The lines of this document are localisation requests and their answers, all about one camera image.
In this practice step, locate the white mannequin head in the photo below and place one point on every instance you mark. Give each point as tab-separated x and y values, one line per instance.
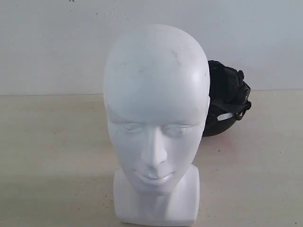
156	96

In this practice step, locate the black helmet with tinted visor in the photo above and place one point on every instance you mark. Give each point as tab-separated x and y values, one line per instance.
229	98

